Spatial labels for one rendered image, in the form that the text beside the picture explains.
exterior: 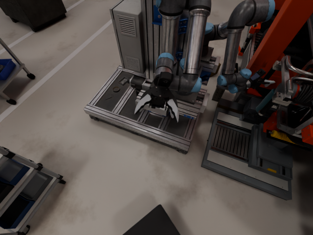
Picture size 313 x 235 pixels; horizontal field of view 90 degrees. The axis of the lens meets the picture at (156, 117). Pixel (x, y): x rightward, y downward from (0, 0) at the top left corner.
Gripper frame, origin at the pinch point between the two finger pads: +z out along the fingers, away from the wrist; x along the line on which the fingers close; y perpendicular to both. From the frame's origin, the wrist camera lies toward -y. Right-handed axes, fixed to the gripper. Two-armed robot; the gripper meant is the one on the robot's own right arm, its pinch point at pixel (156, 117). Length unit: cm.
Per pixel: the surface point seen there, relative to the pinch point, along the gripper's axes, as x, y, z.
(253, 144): -109, 93, -50
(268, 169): -117, 91, -25
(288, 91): -74, 13, -44
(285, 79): -78, 15, -56
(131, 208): 3, 125, 23
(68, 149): 87, 137, -23
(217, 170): -74, 107, -21
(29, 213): 86, 121, 39
